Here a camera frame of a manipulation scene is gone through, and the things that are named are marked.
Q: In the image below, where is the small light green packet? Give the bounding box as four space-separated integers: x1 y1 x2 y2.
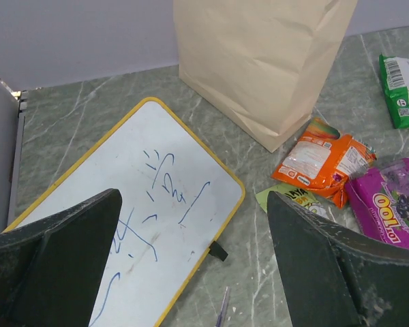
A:
256 183 334 221

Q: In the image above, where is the green Chuba cassava chips bag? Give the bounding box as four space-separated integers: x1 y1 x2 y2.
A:
379 54 409 129

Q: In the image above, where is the orange snack packet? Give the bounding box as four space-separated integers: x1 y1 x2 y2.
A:
271 117 376 208

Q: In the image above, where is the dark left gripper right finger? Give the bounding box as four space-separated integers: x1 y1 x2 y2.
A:
267 191 409 326

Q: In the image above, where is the beige paper bag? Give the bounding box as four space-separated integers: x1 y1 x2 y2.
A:
173 0 357 152

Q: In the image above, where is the purple grape candy bag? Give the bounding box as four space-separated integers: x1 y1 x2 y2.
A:
345 157 409 249

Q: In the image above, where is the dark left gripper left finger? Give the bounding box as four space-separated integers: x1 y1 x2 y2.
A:
0 189 122 326

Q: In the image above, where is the purple pen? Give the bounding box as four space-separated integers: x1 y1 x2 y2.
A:
215 286 230 327

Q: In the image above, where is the aluminium table frame rail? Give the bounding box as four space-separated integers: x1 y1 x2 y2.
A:
7 91 28 226

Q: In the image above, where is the yellow framed whiteboard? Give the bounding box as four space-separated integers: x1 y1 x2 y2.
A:
11 97 245 326

